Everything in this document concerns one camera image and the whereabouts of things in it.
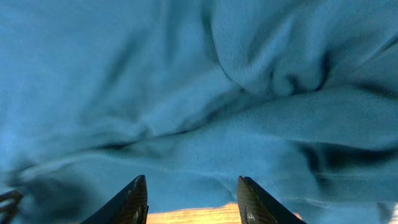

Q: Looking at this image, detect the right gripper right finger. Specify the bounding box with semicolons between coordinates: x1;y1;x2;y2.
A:
237;176;306;224

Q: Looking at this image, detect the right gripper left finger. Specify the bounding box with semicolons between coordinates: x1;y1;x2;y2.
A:
81;175;149;224

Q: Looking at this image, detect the blue polo shirt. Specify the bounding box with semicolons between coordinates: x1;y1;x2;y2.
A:
1;0;397;223

